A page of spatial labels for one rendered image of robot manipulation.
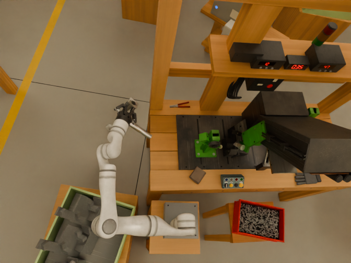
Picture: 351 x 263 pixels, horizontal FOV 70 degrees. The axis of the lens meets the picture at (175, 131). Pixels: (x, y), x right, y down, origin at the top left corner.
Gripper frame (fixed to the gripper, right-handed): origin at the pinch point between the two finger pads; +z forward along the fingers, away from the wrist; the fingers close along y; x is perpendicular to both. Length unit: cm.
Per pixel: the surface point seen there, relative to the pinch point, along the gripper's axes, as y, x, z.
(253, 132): -70, -30, 20
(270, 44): -31, -65, 34
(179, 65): -13.1, -14.3, 42.3
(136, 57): -13, 94, 172
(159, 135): -38, 27, 23
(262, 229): -115, -6, -19
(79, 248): -29, 59, -56
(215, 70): -18.7, -41.1, 17.3
